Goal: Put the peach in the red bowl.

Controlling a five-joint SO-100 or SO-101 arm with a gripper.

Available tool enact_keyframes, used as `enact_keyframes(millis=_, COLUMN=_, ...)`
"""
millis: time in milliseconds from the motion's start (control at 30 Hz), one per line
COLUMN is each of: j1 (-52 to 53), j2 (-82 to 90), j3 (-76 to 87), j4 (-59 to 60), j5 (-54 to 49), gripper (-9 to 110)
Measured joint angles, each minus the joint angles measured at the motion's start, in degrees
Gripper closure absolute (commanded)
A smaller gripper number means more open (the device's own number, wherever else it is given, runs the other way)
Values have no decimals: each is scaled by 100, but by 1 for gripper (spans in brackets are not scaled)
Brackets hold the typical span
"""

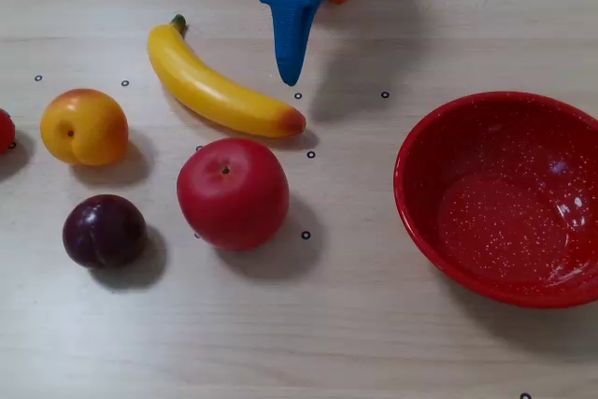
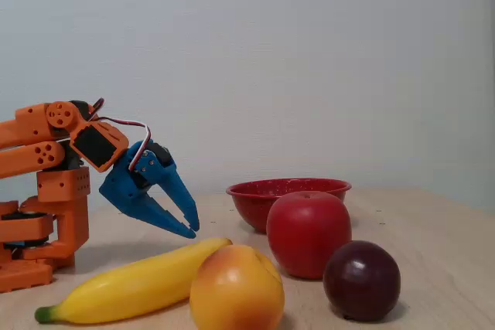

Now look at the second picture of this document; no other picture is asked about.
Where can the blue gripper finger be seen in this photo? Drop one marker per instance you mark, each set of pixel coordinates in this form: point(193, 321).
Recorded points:
point(162, 220)
point(176, 191)

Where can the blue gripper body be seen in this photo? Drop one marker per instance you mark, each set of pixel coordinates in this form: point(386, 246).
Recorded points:
point(121, 187)

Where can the orange yellow toy peach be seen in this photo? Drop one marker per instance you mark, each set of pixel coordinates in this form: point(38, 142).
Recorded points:
point(236, 291)

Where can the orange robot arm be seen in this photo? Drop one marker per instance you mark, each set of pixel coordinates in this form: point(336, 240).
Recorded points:
point(27, 125)

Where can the red speckled bowl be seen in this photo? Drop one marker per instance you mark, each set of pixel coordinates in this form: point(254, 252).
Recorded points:
point(251, 198)

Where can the yellow toy banana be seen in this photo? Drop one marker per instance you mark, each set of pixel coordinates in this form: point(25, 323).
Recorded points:
point(127, 287)

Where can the red toy apple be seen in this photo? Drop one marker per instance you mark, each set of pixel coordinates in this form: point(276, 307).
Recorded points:
point(309, 229)

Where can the dark purple toy plum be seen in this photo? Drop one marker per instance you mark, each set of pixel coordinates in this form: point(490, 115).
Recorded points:
point(361, 281)

